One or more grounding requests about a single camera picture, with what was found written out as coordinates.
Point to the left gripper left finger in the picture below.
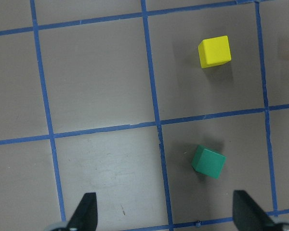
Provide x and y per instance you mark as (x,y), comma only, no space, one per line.
(84,217)

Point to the green wooden block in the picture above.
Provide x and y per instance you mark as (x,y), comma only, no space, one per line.
(208,161)

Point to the yellow wooden block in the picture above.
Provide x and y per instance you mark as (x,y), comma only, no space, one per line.
(214,51)

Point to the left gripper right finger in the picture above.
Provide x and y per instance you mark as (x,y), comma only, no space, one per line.
(249,216)

